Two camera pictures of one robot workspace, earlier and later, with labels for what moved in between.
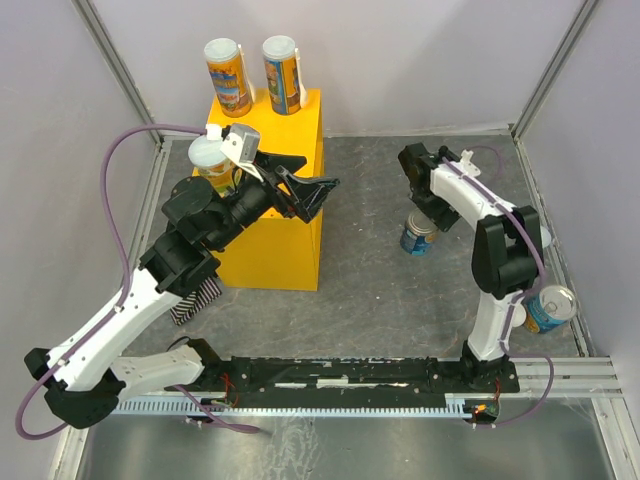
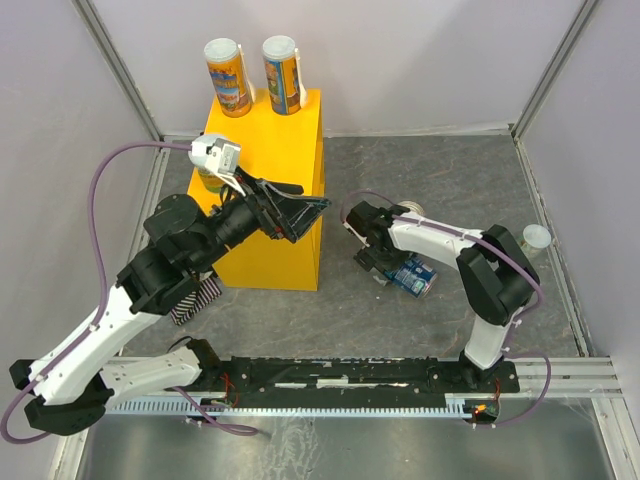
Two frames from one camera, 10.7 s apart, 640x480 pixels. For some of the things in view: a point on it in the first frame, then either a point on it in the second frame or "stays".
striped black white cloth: [194, 302] stays
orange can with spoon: [230, 76] stays
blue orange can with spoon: [283, 68] stays
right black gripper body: [435, 207] → [367, 257]
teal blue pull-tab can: [552, 307] → [414, 276]
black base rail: [363, 381] stays
